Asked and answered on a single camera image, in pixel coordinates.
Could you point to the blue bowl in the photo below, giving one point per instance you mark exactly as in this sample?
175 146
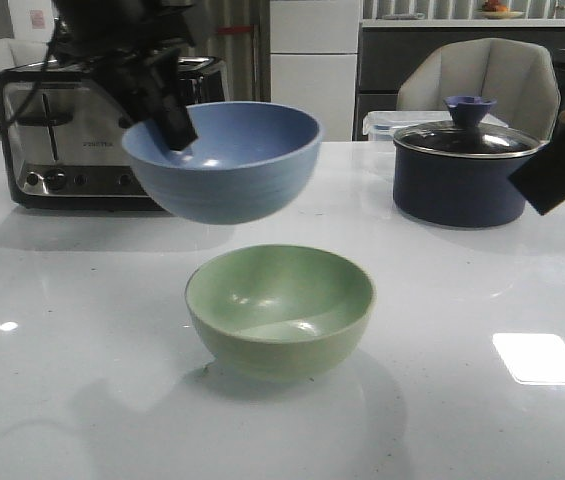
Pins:
250 160

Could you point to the green bowl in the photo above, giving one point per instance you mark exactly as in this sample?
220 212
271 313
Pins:
280 312

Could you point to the grey chair right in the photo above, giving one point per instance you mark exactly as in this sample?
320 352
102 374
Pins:
519 76

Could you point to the black and chrome toaster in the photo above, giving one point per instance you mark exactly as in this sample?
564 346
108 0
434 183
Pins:
63 148

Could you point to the glass pot lid blue knob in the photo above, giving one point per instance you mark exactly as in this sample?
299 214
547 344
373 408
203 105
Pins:
466 134

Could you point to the dark blue saucepan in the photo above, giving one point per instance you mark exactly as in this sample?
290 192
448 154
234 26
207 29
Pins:
466 190

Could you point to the white refrigerator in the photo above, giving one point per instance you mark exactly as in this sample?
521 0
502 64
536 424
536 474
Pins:
313 60

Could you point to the fruit plate on counter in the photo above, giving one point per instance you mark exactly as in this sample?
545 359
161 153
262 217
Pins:
496 10

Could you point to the clear plastic storage container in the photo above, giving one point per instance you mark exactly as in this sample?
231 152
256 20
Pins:
382 125

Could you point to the dark kitchen counter cabinet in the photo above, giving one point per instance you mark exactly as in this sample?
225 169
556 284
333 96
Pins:
390 51

